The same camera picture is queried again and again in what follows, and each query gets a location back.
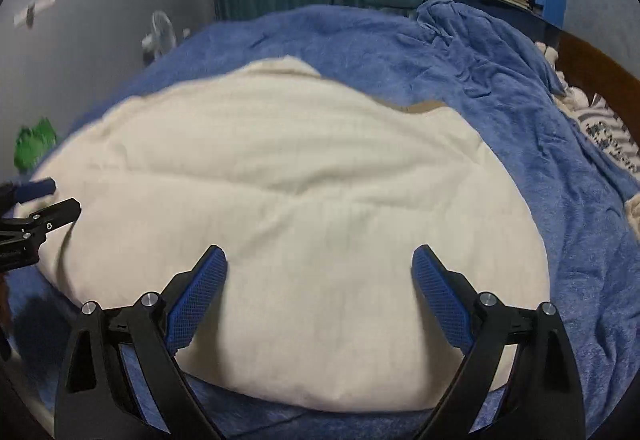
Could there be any white standing fan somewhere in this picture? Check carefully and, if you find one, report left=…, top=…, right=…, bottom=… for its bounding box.
left=141, top=10, right=177, bottom=66

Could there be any blue fleece bed blanket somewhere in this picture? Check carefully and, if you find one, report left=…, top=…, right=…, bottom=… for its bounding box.
left=9, top=0, right=639, bottom=439

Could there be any brown wooden headboard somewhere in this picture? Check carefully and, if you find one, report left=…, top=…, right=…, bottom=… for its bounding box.
left=556, top=32, right=640, bottom=141

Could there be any white wall socket strip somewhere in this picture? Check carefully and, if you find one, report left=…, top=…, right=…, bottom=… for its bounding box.
left=13, top=0, right=56, bottom=28

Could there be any black white patterned pillow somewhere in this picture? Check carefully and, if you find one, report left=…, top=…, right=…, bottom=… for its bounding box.
left=535, top=42, right=640, bottom=179

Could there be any green plastic bag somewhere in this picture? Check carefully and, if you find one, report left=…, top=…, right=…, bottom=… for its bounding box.
left=13, top=117, right=58, bottom=174

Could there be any cream white padded jacket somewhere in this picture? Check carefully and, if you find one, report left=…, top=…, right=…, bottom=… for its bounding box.
left=35, top=57, right=550, bottom=412

